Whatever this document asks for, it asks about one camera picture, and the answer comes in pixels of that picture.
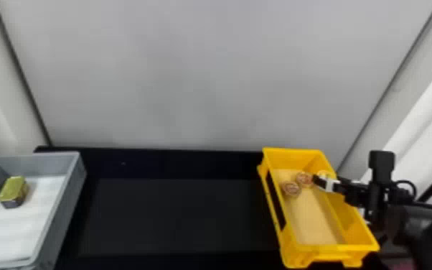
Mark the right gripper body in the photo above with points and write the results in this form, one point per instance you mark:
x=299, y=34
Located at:
x=357, y=193

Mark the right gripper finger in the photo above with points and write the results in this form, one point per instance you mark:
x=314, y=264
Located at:
x=323, y=182

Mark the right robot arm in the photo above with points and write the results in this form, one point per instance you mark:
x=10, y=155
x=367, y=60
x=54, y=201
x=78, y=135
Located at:
x=423, y=226

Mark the yellow rectangular box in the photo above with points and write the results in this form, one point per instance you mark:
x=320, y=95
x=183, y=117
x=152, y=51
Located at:
x=314, y=222

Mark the grey crate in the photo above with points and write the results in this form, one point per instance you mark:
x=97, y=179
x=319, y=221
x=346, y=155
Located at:
x=59, y=188

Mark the olive yellow tin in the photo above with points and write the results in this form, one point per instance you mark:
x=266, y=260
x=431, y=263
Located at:
x=13, y=191

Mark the white foam liner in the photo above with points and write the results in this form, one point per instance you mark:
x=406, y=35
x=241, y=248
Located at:
x=16, y=230

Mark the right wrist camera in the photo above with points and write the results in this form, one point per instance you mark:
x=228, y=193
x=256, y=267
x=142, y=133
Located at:
x=381, y=163

